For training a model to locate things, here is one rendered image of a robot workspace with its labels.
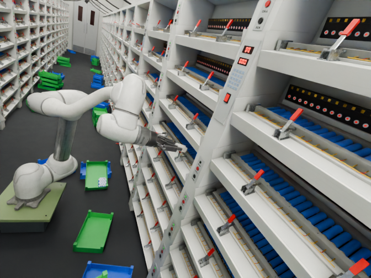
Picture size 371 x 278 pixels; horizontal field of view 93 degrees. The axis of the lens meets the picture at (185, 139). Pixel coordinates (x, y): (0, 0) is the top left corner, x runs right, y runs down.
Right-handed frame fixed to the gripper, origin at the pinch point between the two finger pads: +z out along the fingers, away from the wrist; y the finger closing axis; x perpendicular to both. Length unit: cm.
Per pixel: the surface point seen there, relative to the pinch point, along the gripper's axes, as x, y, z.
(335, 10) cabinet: 71, 28, 2
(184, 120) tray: 12.3, -8.8, -0.8
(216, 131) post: 20.8, 22.2, -6.2
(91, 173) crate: -100, -93, -12
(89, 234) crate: -107, -28, -11
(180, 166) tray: -8.3, 5.3, 2.4
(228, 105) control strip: 31.4, 22.7, -9.1
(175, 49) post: 43, -44, -9
